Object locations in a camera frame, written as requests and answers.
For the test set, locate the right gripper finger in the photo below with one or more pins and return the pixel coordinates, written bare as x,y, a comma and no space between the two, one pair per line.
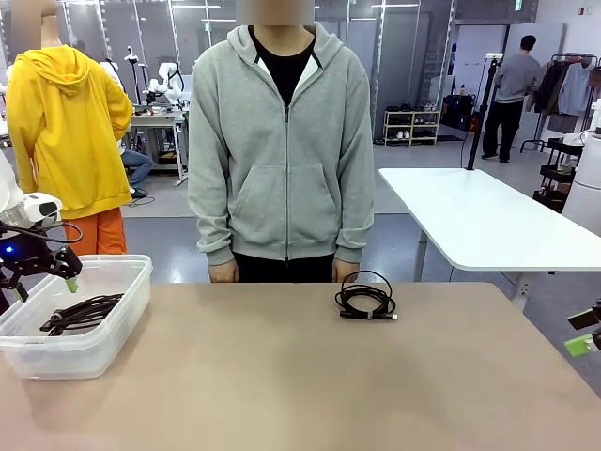
578,346
584,320

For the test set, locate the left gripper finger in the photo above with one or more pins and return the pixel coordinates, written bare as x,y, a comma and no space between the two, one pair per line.
16,287
70,268

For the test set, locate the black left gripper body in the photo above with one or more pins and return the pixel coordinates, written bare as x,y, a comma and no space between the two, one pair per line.
23,249

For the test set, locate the person's right forearm grey sleeve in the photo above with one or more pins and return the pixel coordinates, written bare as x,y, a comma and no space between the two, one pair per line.
216,225

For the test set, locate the person's left forearm grey sleeve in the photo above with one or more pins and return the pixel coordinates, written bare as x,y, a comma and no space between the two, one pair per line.
354,225

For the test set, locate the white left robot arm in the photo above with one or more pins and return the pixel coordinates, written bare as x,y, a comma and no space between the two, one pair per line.
4,188

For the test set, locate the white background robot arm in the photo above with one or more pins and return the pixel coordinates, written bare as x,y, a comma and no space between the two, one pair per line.
171,82

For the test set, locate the person's right hand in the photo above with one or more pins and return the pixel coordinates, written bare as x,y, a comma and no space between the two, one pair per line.
224,272

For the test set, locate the person's left hand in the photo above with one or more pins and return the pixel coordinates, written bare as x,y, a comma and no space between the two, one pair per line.
345,271

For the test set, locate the orange trousers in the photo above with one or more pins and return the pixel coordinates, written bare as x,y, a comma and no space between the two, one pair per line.
94,232

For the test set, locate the clear plastic storage container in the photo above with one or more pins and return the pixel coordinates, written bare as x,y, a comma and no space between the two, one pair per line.
94,347

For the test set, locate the yellow hoodie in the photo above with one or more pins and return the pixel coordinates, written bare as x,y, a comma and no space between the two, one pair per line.
66,141

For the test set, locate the white table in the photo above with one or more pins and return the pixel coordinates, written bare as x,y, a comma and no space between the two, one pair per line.
493,225

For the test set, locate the black utility cart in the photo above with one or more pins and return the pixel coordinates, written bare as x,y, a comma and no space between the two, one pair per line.
559,174

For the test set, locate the grey workbench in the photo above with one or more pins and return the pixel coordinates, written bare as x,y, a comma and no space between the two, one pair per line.
159,119

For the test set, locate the black clothes rack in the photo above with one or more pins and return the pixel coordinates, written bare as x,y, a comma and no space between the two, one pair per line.
540,136

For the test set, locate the beige mannequin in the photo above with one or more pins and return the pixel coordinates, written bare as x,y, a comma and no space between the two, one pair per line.
51,35

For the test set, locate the light blue hanging sweater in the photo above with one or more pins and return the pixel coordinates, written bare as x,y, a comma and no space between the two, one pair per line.
575,89

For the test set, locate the navy hanging jacket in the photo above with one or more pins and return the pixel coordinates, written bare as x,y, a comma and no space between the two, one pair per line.
553,89

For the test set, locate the person in grey hoodie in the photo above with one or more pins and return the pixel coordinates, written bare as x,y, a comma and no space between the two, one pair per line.
282,164

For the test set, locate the black luggage bags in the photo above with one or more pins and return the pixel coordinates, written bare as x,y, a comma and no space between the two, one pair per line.
457,113

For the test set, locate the person in grey sweater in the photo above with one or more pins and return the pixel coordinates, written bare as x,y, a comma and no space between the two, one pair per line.
514,80

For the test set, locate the wooden shoe rack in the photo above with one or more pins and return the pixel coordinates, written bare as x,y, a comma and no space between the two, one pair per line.
413,124

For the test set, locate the white cylindrical pedestal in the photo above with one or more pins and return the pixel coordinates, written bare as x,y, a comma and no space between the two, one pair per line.
584,188

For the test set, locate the black tripod with camera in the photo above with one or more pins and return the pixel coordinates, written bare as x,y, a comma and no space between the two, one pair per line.
134,58

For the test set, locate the black camera stand pole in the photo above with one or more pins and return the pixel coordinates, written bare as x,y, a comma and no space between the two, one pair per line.
481,117

